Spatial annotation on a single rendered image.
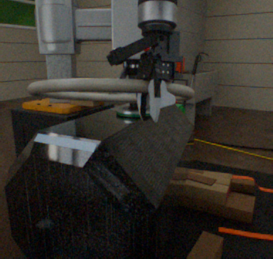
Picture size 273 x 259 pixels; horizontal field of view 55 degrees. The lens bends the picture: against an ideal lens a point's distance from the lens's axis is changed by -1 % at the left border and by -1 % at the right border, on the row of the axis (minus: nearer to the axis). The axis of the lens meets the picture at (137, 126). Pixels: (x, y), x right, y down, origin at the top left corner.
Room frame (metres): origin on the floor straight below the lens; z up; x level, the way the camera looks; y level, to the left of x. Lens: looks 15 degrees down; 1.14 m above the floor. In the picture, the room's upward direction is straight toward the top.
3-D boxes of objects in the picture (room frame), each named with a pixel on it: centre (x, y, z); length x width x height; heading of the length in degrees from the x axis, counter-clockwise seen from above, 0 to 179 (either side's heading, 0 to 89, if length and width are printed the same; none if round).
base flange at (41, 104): (2.13, 0.60, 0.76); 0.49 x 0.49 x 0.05; 62
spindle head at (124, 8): (1.55, 0.00, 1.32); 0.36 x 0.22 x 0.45; 174
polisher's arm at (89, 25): (2.13, 0.40, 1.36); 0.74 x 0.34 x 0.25; 89
